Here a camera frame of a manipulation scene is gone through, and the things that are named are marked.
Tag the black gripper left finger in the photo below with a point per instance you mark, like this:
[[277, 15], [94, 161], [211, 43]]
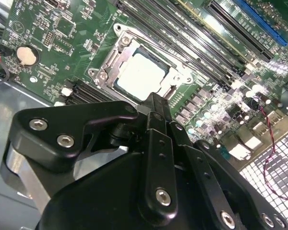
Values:
[[62, 124]]

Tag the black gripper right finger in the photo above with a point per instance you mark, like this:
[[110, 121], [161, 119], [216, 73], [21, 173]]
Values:
[[201, 172]]

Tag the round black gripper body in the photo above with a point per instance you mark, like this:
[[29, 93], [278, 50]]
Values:
[[98, 203]]

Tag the metal socket cover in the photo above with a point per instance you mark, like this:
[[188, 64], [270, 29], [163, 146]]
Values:
[[110, 64]]

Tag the silver green CPU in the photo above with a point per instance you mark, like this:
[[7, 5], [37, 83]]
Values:
[[141, 74]]

